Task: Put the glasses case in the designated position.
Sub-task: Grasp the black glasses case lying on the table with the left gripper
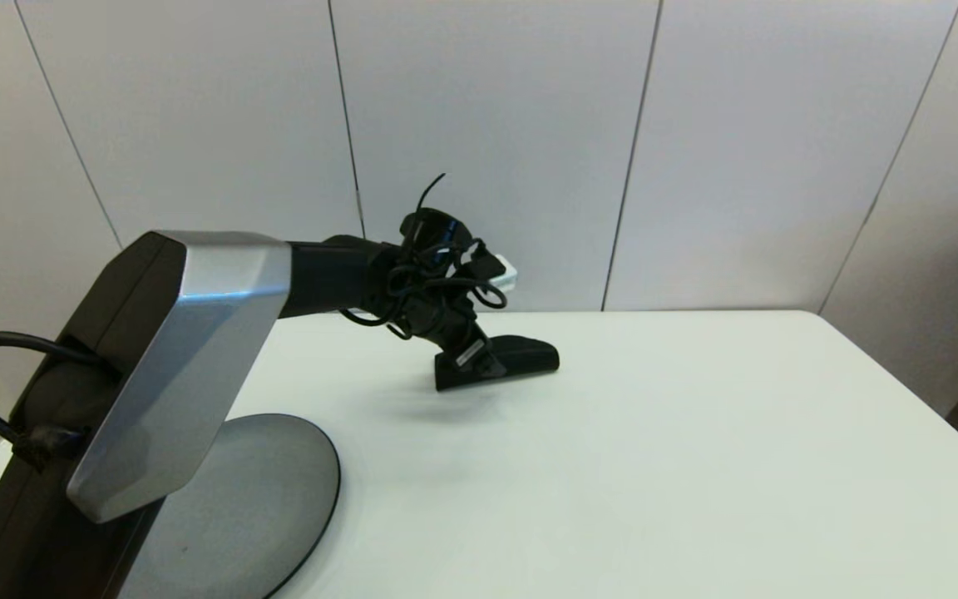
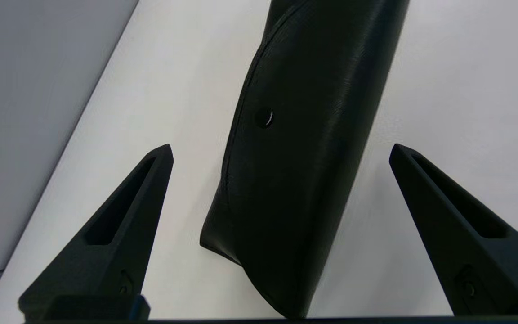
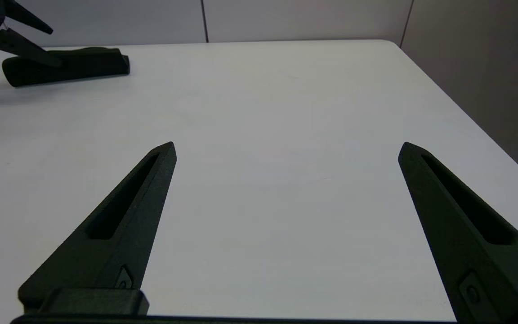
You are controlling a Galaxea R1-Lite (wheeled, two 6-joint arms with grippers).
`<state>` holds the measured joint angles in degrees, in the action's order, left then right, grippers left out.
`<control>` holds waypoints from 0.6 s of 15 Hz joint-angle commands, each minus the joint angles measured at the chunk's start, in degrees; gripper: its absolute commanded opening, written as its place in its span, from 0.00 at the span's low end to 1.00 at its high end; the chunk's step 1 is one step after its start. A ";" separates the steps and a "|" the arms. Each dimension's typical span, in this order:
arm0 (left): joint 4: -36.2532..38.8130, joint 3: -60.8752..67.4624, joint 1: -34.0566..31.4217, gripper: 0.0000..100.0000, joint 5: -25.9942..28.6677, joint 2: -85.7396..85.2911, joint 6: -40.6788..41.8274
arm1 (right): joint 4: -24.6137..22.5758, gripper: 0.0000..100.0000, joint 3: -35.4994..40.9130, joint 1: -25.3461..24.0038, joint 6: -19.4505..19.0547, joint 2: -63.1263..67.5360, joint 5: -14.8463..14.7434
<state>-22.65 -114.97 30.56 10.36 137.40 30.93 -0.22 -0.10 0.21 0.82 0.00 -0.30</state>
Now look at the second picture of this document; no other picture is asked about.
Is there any black leather glasses case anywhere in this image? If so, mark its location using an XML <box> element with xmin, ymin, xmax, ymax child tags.
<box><xmin>199</xmin><ymin>0</ymin><xmax>411</xmax><ymax>320</ymax></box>

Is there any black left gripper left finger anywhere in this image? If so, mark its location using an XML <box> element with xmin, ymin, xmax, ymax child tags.
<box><xmin>18</xmin><ymin>144</ymin><xmax>174</xmax><ymax>321</ymax></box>

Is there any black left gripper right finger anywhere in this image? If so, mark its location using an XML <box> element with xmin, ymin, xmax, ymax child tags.
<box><xmin>389</xmin><ymin>144</ymin><xmax>518</xmax><ymax>316</ymax></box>

